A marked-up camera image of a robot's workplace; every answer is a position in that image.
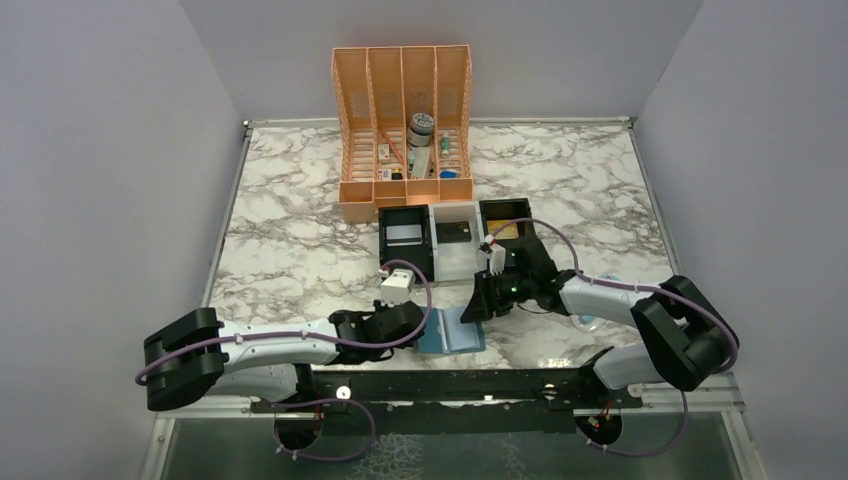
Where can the clear blue plastic package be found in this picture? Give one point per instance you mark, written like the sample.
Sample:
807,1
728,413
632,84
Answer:
590,321

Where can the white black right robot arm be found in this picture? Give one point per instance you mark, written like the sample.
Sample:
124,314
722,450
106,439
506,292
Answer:
683,339

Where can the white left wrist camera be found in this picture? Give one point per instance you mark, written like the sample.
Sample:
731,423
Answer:
396,286

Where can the grey round jar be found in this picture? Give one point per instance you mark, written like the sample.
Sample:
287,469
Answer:
420,129

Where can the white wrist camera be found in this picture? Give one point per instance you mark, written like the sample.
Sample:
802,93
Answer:
396,286
494,253

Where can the white middle card bin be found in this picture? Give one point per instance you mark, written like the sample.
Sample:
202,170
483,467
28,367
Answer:
457,261

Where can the orange plastic file organizer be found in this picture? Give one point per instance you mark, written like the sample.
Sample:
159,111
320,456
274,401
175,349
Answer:
377,90

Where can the black right card bin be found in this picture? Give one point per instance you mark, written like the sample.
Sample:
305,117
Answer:
496,214

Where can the black metal base rail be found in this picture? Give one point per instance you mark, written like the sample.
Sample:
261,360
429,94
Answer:
442,402

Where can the gold credit card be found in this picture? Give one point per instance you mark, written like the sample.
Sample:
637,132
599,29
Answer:
506,230

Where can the blue leather card holder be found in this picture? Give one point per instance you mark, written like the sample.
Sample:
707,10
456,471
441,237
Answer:
445,334

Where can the black credit card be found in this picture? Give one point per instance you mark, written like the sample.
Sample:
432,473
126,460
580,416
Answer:
453,232

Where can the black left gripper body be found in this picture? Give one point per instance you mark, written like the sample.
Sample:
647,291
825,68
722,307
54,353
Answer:
378,352

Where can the green white small tube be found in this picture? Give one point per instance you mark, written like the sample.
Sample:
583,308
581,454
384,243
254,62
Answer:
445,144

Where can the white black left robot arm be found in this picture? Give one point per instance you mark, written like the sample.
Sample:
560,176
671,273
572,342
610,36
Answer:
199,355

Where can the black left card bin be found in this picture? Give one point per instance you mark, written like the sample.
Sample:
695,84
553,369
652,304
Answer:
419,255

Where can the silver credit card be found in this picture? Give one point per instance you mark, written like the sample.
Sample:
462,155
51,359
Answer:
404,235

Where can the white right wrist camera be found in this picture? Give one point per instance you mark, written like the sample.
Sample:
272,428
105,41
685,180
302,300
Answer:
494,253

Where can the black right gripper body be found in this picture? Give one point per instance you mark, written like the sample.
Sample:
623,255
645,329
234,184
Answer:
504,290

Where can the black card bin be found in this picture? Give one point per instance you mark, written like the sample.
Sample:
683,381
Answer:
419,255
496,214

